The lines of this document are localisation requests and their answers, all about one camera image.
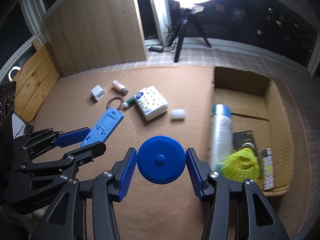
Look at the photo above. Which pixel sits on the black card booklet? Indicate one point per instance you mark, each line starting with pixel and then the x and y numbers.
pixel 244 139

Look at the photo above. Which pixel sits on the blue plastic phone stand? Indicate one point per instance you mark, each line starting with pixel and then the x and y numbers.
pixel 104 127

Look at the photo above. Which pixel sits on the yellow plastic shuttlecock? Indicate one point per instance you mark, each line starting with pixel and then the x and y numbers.
pixel 241 165

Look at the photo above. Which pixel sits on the patterned tissue pack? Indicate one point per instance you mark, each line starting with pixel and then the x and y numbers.
pixel 151 102

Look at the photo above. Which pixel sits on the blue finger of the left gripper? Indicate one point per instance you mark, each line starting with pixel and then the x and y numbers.
pixel 84 155
pixel 70 138

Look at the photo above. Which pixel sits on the blue round tape measure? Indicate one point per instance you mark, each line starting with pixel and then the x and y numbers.
pixel 161 159

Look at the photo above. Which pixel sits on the white blue Aqua bottle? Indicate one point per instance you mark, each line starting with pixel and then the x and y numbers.
pixel 221 142

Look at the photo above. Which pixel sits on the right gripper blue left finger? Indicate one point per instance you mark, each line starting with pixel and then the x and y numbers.
pixel 125 173

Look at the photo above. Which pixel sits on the white USB charger cube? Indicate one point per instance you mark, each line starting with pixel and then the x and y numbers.
pixel 97 93

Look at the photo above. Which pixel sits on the pink lip balm tube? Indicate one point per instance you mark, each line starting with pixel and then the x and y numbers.
pixel 119 87

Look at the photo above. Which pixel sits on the pine plank headboard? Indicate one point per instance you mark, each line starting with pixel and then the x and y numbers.
pixel 34 82

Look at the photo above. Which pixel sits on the green white glue stick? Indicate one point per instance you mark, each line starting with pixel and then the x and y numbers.
pixel 129 102

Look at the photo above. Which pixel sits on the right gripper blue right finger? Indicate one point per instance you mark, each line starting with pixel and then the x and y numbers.
pixel 193 166

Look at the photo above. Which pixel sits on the light wood board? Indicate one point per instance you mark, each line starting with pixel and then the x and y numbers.
pixel 87 34

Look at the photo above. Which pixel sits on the white eraser block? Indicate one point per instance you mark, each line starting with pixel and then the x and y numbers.
pixel 178 114

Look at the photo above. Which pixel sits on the cardboard box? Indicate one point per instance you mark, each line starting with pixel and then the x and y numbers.
pixel 256 105

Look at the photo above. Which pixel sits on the black inline cable switch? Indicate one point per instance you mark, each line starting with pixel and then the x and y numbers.
pixel 156 49

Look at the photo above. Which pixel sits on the patterned white lighter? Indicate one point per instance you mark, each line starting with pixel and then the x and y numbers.
pixel 267 163

